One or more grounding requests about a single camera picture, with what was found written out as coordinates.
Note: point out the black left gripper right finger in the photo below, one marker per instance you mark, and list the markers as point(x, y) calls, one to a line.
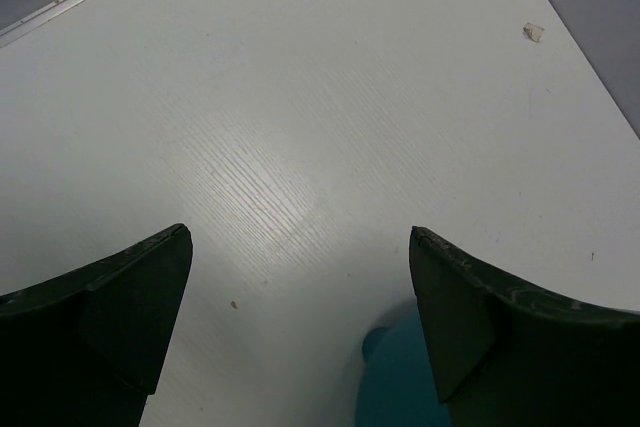
point(506, 352)

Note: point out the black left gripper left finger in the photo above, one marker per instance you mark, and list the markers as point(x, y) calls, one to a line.
point(87, 348)

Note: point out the teal plastic bin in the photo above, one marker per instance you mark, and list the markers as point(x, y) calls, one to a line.
point(397, 386)

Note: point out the small white paper scrap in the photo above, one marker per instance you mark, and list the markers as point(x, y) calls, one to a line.
point(533, 32)

